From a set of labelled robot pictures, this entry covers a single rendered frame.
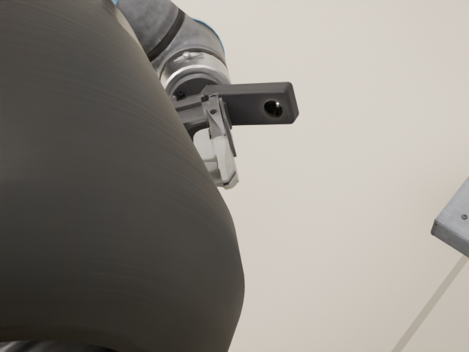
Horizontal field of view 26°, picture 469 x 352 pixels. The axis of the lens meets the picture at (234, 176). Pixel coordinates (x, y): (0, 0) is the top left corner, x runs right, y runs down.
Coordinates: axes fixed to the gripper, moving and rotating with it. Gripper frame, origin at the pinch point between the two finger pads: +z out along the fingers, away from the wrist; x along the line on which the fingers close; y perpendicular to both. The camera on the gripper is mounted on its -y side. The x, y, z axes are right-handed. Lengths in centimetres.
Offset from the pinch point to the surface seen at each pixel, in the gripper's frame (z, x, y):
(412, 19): -131, -47, -48
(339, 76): -118, -50, -26
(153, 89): 31.9, 26.5, 2.4
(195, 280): 42.3, 18.3, 2.5
